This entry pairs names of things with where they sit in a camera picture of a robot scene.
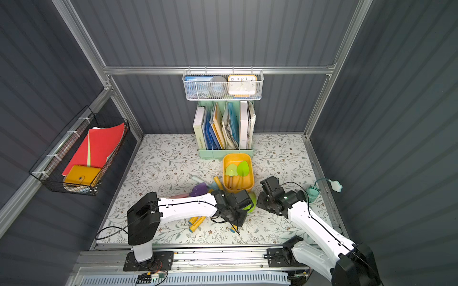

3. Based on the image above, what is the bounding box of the light green trowel wooden handle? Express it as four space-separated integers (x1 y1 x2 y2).
225 164 238 189

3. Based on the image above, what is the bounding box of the bright green shovel yellow handle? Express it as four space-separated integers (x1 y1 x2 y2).
237 160 249 189

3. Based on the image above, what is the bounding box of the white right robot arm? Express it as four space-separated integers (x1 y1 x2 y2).
257 176 383 286

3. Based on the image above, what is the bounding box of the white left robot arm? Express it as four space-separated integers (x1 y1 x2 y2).
127 190 255 263

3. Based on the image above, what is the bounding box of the yellow plastic storage box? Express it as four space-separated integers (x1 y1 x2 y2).
223 153 255 193

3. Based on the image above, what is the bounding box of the blue box in basket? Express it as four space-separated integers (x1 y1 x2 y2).
183 75 213 100

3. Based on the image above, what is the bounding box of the mint green small cup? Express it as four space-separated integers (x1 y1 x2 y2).
306 185 320 203

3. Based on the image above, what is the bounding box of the floral patterned table mat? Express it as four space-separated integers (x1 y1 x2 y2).
96 133 333 246

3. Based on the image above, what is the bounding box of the mint green file organizer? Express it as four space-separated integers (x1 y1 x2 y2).
198 101 256 159

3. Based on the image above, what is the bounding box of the white book in organizer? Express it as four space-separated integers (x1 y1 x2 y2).
193 106 206 150

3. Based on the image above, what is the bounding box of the white binder in organizer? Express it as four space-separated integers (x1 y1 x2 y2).
239 101 249 150

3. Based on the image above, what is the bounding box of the yellow alarm clock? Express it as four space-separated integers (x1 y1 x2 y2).
227 75 258 97

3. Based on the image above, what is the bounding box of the grey tape roll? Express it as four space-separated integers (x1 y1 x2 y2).
208 76 228 98

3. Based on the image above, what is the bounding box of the red paper folder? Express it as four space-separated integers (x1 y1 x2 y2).
62 123 126 176

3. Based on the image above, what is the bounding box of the purple shovel pink handle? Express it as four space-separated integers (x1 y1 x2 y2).
171 183 208 199

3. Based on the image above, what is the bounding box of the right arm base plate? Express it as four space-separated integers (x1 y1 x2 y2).
263 248 306 268

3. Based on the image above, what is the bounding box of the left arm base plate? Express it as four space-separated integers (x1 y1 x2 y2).
123 251 175 272

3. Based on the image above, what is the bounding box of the white wire hanging basket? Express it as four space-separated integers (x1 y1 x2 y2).
182 69 265 101

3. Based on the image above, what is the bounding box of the black wire wall basket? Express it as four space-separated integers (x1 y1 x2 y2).
29 106 130 195

